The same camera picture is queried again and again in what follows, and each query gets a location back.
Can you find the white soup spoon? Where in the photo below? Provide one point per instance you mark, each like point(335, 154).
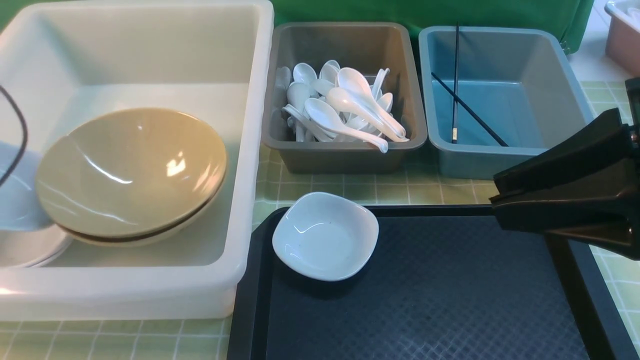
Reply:
point(344, 100)

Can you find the black serving tray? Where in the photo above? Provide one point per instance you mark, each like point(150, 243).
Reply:
point(444, 283)

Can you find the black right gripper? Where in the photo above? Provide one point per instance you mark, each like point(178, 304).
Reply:
point(550, 194)

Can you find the tan noodle bowl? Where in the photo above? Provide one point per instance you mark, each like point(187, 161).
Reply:
point(131, 172)

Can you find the white spoon of pile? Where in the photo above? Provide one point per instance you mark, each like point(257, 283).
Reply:
point(327, 118)
point(354, 82)

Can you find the grey plastic bin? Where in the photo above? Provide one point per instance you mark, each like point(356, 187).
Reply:
point(366, 47)

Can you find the white square dish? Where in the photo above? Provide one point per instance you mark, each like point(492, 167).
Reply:
point(20, 209)
point(326, 237)

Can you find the white spoon top of pile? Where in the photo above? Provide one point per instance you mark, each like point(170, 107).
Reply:
point(354, 82)

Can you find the pink bin with white rim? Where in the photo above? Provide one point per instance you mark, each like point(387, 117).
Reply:
point(623, 39)

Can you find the white spoon front of pile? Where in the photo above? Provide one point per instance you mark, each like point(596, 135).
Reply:
point(327, 118)

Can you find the black chopstick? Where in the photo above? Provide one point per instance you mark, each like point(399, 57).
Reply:
point(455, 88)
point(459, 101)

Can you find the green checkered tablecloth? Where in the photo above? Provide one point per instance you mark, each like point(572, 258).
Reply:
point(418, 183)

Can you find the large white plastic tub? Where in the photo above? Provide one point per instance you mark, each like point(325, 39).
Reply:
point(66, 63)

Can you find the tan bowl in tub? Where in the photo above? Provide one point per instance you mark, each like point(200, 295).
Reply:
point(139, 240)

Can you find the white dish in tub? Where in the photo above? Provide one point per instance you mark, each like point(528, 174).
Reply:
point(25, 249)

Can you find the blue-grey plastic bin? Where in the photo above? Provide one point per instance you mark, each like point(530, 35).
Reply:
point(518, 81)

